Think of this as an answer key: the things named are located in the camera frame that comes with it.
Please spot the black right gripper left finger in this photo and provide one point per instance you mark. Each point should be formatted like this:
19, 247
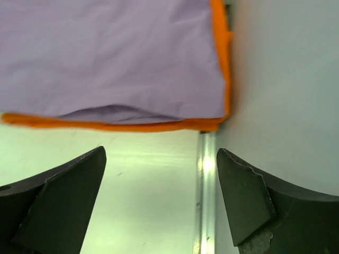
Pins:
49, 213

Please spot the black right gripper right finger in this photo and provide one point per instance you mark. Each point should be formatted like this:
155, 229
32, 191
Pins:
269, 215

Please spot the purple trousers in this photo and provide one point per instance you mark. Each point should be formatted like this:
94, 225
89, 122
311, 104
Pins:
114, 61

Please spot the folded orange trousers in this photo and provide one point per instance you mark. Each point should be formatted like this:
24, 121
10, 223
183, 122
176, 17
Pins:
222, 36

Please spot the aluminium side rail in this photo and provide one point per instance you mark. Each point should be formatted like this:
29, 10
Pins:
205, 195

